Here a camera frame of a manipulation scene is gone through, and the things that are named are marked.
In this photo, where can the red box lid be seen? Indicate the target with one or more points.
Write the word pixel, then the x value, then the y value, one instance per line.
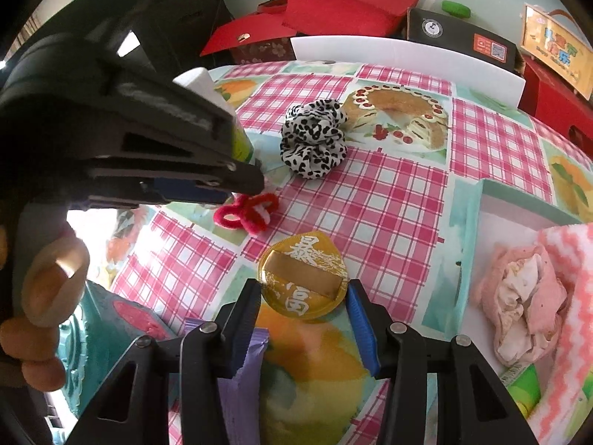
pixel 236 35

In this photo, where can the person's left hand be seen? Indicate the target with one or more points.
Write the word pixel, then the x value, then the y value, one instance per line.
pixel 51 287

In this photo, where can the pink checked tablecloth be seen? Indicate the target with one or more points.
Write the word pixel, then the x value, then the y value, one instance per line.
pixel 380 204

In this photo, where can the white bottle with green label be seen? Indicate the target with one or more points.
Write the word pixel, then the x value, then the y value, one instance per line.
pixel 204 85

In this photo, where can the black cardboard box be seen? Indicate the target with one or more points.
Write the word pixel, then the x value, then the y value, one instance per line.
pixel 444 28

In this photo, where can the green tissue packet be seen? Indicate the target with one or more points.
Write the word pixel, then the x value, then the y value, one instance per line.
pixel 523 391

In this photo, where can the teal plastic stool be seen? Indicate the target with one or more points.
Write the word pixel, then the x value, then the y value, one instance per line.
pixel 106 347

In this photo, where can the red fabric bag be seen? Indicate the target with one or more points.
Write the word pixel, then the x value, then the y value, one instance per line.
pixel 347 4

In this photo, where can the white box with teal rim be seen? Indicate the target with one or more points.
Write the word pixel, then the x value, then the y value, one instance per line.
pixel 505 236

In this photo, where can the dark floral box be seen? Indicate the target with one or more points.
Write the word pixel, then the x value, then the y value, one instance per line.
pixel 266 51

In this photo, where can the leopard print scrunchie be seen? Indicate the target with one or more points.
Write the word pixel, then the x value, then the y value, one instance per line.
pixel 315 148

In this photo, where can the purple packet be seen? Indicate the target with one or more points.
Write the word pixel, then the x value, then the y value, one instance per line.
pixel 245 403

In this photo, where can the red pipe cleaner bow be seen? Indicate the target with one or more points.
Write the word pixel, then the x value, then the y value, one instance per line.
pixel 254 222

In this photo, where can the pink crumpled cloth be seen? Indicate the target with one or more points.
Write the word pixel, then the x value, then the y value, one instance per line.
pixel 532 296

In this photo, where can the gold round powder puff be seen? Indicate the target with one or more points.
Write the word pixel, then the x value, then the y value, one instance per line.
pixel 296 303

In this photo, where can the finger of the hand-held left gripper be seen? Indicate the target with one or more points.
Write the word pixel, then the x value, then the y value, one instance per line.
pixel 194 190

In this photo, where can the pink chevron towel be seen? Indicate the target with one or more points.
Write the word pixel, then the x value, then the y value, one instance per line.
pixel 574 287

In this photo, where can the red gift box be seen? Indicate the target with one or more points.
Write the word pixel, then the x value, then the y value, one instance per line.
pixel 556 102

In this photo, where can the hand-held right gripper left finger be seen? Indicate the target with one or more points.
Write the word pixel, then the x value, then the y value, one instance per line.
pixel 243 333

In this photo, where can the black cabinet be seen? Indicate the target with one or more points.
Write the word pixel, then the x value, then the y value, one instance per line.
pixel 185 23

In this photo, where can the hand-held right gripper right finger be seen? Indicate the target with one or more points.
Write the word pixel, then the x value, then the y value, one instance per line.
pixel 363 333

